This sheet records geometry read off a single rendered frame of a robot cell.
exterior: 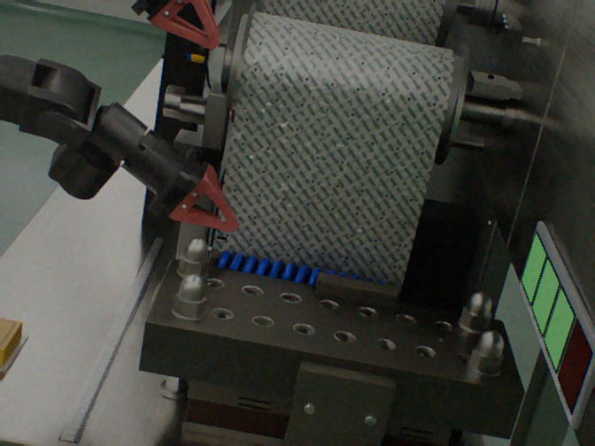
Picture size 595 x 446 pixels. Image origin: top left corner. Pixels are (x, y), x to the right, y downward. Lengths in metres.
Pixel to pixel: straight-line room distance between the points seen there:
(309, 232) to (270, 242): 0.05
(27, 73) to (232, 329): 0.36
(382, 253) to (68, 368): 0.39
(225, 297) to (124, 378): 0.16
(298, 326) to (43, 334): 0.34
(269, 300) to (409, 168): 0.22
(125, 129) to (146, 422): 0.33
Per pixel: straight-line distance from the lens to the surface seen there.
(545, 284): 0.90
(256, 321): 1.06
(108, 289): 1.36
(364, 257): 1.19
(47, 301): 1.32
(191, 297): 1.03
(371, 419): 1.03
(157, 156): 1.14
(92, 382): 1.16
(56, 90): 1.12
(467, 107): 1.18
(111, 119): 1.14
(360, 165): 1.14
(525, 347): 3.52
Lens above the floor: 1.53
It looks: 22 degrees down
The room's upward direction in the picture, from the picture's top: 11 degrees clockwise
